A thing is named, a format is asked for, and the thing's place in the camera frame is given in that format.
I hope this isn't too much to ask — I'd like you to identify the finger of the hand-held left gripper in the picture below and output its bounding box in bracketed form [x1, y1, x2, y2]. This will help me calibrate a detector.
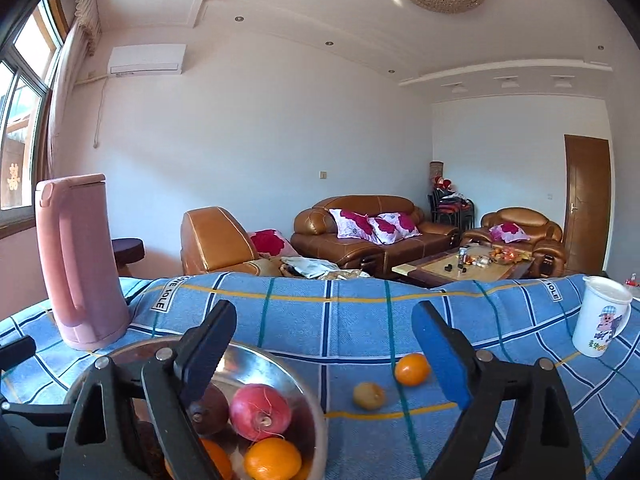
[0, 399, 74, 423]
[0, 336, 37, 372]

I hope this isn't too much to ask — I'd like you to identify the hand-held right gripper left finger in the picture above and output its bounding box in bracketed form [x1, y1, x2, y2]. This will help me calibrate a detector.
[60, 300, 238, 480]

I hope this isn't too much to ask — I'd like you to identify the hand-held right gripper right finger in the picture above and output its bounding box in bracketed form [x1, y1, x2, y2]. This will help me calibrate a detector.
[411, 301, 586, 480]

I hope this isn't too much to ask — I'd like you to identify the purple radish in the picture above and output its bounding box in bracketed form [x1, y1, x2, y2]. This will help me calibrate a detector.
[192, 382, 231, 436]

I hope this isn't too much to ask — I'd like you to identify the steel bowl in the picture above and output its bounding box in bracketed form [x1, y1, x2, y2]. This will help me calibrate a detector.
[62, 337, 328, 480]

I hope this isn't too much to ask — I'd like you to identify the round orange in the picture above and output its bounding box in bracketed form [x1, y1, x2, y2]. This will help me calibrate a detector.
[199, 437, 234, 480]

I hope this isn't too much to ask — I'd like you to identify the large orange with stem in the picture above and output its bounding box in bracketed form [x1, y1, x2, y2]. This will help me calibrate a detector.
[243, 437, 303, 480]

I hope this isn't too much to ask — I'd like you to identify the small oval orange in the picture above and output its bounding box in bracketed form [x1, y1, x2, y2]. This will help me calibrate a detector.
[394, 353, 432, 387]

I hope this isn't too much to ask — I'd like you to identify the wooden coffee table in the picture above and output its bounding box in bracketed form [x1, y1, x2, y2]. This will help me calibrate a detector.
[391, 244, 533, 288]

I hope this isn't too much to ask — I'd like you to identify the small yellow-brown fruit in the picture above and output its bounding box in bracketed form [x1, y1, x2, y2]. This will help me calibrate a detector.
[353, 382, 387, 411]

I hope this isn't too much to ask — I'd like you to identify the blue checked blanket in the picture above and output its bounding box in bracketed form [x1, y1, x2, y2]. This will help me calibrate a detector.
[0, 272, 640, 480]

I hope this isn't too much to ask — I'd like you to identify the brown leather armchair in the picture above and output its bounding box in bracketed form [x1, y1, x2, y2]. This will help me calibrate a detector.
[462, 206, 567, 278]
[181, 206, 281, 277]

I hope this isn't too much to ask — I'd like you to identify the pink kettle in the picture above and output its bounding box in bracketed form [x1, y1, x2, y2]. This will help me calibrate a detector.
[35, 174, 132, 352]

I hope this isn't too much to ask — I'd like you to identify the white red flower pillow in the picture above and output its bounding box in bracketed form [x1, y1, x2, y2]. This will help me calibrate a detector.
[328, 208, 381, 239]
[489, 222, 530, 243]
[367, 212, 421, 245]

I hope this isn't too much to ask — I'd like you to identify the pile of cloths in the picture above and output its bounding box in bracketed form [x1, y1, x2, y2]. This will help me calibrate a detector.
[280, 256, 372, 280]

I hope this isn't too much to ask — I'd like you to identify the stack of dark chairs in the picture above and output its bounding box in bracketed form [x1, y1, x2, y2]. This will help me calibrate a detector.
[427, 187, 475, 231]

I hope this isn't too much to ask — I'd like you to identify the white cartoon print cup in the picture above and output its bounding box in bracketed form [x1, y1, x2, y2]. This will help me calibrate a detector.
[572, 275, 633, 358]

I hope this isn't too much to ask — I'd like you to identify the brown leather sofa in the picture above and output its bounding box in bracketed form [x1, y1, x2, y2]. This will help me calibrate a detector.
[291, 195, 461, 277]

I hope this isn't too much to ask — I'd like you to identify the brown wooden door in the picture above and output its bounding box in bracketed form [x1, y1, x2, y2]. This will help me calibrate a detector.
[563, 134, 612, 276]

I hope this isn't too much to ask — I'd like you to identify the window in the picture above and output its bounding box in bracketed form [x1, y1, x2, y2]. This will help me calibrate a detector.
[0, 0, 66, 221]

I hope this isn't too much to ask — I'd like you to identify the pink curtain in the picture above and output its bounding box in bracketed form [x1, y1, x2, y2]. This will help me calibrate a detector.
[47, 0, 103, 141]

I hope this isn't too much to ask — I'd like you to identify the white wall air conditioner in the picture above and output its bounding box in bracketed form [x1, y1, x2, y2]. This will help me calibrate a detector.
[107, 44, 187, 76]

